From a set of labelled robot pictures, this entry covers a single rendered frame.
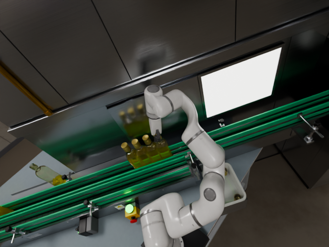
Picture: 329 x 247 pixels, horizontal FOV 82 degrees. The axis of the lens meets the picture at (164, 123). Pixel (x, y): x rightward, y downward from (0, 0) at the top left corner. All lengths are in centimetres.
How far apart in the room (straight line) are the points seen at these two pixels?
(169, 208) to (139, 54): 63
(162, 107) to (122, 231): 84
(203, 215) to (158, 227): 20
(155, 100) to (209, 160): 29
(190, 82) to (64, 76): 56
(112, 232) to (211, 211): 76
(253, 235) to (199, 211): 124
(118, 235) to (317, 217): 154
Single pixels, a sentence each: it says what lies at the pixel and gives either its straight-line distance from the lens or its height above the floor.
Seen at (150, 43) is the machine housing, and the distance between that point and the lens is 83.
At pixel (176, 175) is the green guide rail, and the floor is 92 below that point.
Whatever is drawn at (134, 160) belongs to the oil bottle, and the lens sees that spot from 106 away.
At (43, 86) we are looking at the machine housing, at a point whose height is 153.
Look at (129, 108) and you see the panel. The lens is 96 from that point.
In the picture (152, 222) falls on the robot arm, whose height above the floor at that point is 113.
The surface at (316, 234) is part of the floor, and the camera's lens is 202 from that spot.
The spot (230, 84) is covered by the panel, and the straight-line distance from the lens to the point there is 107.
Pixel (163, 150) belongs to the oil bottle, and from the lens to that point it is 103.
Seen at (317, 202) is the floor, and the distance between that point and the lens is 211.
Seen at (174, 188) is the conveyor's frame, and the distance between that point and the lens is 117.
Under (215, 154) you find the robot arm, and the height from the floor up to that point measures 131.
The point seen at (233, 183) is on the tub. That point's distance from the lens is 120.
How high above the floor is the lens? 189
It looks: 48 degrees down
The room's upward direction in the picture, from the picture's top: 23 degrees counter-clockwise
